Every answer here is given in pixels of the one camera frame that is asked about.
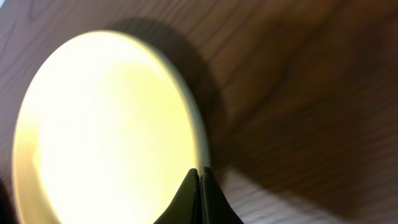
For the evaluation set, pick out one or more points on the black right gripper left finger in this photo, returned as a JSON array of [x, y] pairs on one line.
[[185, 206]]

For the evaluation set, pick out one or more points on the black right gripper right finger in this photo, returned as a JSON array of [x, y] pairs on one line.
[[215, 208]]

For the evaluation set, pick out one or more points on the yellow plate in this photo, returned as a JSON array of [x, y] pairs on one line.
[[106, 133]]

